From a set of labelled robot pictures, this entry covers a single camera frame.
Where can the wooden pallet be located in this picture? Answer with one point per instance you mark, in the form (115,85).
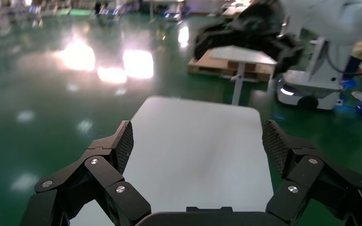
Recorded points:
(206,67)

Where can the small white pedestal table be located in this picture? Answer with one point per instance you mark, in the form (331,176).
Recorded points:
(240,54)

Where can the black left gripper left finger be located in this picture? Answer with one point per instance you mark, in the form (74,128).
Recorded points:
(103,174)

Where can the white wheeled robot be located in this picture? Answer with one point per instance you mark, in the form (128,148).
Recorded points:
(312,90)

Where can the black bulky object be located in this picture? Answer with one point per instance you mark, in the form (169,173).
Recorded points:
(256,21)

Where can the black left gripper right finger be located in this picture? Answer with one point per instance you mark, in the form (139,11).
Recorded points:
(306,174)

